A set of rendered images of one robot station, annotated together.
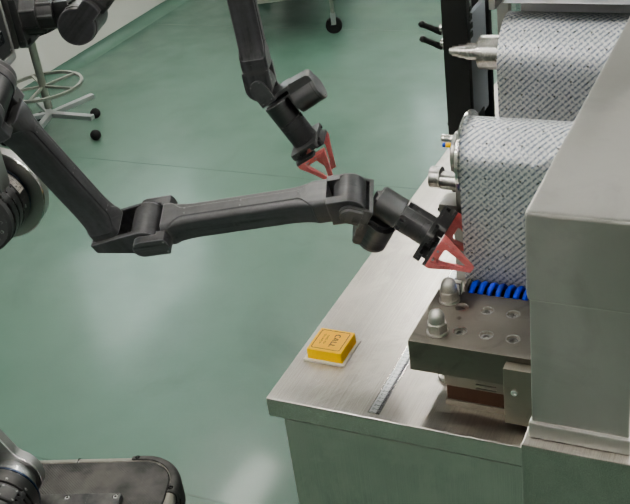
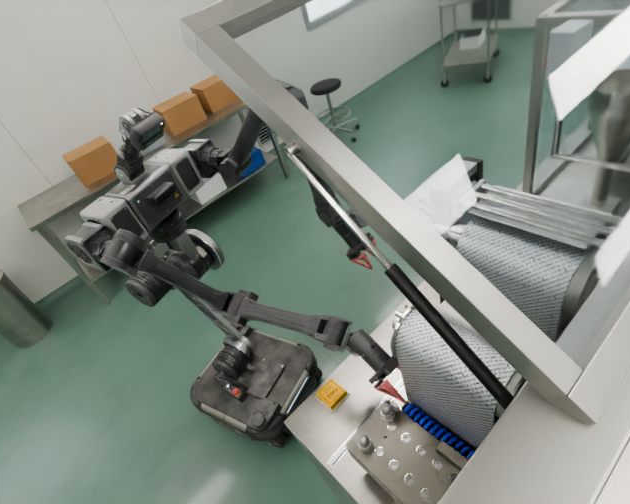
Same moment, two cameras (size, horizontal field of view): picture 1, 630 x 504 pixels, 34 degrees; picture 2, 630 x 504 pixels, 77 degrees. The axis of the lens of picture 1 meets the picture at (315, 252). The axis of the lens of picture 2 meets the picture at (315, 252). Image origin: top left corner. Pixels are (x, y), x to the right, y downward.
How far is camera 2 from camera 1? 1.14 m
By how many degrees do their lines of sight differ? 28
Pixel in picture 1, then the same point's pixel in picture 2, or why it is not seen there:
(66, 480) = (268, 347)
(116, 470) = (288, 349)
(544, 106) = not seen: hidden behind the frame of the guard
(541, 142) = (451, 362)
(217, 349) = (367, 274)
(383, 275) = (387, 338)
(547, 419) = not seen: outside the picture
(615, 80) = not seen: outside the picture
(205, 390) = (354, 297)
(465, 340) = (378, 464)
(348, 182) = (331, 325)
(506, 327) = (410, 463)
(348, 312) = (355, 364)
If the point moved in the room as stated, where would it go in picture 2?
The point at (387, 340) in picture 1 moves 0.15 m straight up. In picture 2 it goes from (365, 399) to (355, 373)
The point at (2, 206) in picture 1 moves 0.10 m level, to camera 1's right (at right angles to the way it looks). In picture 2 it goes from (188, 268) to (210, 269)
